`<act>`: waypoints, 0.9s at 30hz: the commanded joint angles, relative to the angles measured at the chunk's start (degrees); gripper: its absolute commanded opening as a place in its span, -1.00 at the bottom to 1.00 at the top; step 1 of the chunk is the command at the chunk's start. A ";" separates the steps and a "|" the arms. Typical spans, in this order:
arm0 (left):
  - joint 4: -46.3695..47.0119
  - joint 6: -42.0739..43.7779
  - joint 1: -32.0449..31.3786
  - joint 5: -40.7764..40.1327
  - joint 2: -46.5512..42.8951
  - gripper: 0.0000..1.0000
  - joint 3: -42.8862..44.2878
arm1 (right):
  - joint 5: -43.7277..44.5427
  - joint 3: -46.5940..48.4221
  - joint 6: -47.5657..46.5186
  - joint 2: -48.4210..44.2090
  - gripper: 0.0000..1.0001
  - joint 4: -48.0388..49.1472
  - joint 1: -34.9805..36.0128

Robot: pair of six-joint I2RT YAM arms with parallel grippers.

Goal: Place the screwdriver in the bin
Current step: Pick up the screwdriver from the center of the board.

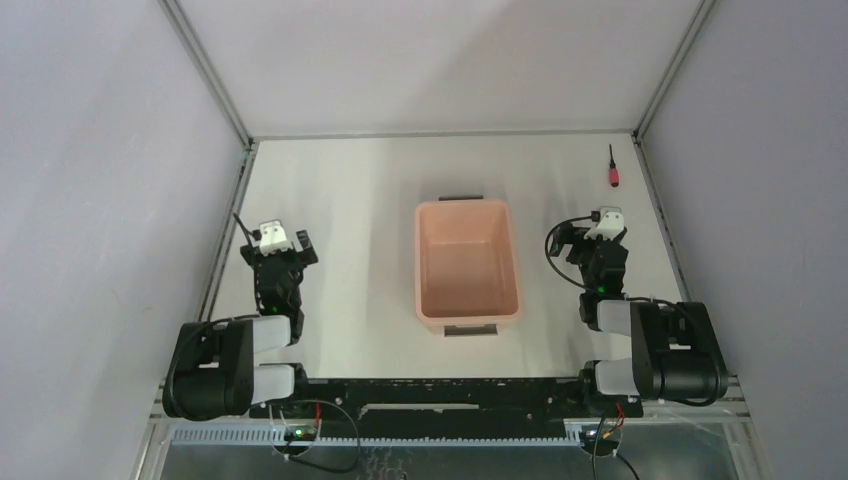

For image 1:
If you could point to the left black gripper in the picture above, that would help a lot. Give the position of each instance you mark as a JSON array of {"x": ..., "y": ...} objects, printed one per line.
[{"x": 279, "y": 257}]

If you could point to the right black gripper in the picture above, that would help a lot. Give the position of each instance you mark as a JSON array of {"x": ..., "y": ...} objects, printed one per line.
[{"x": 568, "y": 233}]

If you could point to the red handled screwdriver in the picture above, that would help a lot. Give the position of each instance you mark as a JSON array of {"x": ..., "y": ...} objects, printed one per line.
[{"x": 613, "y": 175}]

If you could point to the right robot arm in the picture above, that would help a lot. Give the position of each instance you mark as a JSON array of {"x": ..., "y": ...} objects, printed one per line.
[{"x": 675, "y": 354}]

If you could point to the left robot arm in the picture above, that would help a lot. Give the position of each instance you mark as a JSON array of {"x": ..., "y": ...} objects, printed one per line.
[{"x": 212, "y": 372}]

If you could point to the pink plastic bin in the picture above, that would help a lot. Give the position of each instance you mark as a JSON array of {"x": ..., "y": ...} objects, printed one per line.
[{"x": 466, "y": 268}]

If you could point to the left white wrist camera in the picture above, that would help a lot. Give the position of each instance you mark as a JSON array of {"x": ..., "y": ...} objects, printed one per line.
[{"x": 273, "y": 238}]

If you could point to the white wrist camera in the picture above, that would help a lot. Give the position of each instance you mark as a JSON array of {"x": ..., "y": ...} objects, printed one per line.
[
  {"x": 273, "y": 238},
  {"x": 608, "y": 224}
]

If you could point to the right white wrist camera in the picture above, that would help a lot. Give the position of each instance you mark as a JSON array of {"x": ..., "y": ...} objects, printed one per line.
[{"x": 608, "y": 224}]

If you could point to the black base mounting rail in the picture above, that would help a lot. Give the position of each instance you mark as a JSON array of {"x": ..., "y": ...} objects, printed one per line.
[{"x": 427, "y": 406}]

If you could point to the left controller board with wires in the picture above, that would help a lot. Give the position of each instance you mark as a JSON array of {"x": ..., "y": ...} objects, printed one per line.
[{"x": 312, "y": 433}]

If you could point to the controller board with wires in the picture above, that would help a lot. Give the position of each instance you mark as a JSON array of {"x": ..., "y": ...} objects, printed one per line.
[
  {"x": 312, "y": 433},
  {"x": 600, "y": 443}
]

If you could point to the right controller board with wires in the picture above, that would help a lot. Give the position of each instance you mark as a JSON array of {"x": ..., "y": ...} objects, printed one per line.
[{"x": 600, "y": 443}]

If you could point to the grey slotted cable duct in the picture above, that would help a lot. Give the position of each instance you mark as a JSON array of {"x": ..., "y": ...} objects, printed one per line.
[{"x": 258, "y": 435}]

